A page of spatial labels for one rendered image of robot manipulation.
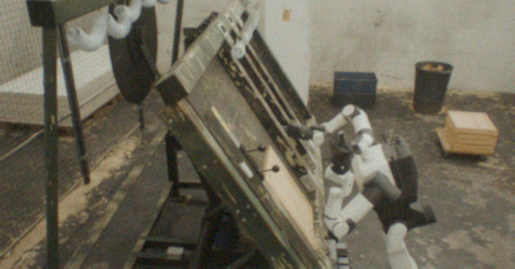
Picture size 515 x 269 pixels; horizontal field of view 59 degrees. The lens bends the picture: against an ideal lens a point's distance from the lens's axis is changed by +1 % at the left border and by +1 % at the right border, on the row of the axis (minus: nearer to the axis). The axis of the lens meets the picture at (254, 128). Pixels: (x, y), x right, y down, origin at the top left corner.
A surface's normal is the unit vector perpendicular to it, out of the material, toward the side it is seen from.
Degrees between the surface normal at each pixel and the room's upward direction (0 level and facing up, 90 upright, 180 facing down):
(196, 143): 90
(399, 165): 90
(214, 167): 90
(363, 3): 90
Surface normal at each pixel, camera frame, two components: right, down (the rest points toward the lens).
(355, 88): -0.11, 0.41
